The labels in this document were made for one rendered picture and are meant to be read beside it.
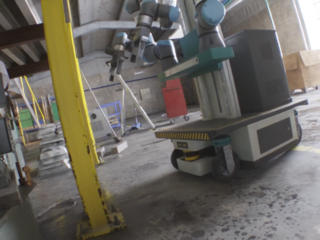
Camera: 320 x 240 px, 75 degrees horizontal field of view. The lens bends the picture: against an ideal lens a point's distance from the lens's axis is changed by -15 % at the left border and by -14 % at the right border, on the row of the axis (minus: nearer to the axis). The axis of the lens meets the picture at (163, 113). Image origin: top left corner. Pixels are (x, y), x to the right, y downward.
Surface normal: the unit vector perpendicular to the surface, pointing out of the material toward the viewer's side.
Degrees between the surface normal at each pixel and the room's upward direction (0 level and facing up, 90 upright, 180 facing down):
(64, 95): 90
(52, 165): 66
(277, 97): 90
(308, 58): 76
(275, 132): 90
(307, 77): 90
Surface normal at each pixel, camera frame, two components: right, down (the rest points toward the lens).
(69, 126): 0.29, -0.04
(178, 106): -0.04, 0.04
